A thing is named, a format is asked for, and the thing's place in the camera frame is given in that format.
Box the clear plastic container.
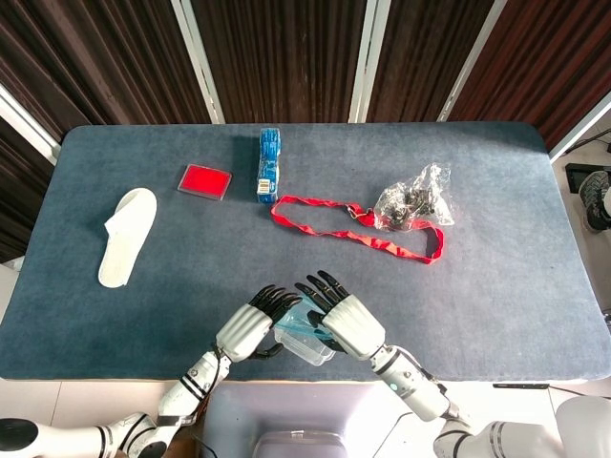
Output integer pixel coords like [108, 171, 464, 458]
[274, 323, 336, 367]

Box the blue cardboard carton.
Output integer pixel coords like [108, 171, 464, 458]
[256, 127, 284, 205]

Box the red ink pad case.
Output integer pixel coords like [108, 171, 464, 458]
[176, 163, 234, 200]

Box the pale robot torso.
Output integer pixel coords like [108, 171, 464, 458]
[202, 380, 422, 458]

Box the red ribbon lanyard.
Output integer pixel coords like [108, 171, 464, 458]
[270, 195, 446, 266]

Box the clear bag of black parts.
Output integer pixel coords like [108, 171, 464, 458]
[372, 162, 455, 234]

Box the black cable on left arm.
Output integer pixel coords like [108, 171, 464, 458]
[190, 342, 229, 419]

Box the white disposable slipper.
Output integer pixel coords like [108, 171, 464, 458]
[97, 187, 158, 289]

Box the brown pleated curtain panel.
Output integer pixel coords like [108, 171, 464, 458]
[189, 0, 379, 126]
[448, 0, 611, 150]
[366, 0, 496, 123]
[0, 0, 215, 144]

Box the black flat device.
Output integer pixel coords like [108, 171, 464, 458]
[565, 162, 611, 195]

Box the blue grey velvet table cloth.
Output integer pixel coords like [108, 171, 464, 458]
[0, 122, 600, 385]

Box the white screen frame post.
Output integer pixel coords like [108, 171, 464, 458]
[548, 90, 611, 161]
[437, 0, 503, 123]
[170, 0, 226, 126]
[0, 84, 62, 166]
[348, 0, 391, 125]

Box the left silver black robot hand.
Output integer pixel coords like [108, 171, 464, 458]
[214, 284, 305, 364]

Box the black sneaker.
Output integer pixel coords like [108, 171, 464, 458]
[578, 170, 611, 234]

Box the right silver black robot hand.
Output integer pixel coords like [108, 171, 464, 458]
[294, 270, 387, 359]

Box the translucent blue plastic container lid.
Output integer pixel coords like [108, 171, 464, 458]
[276, 297, 336, 343]

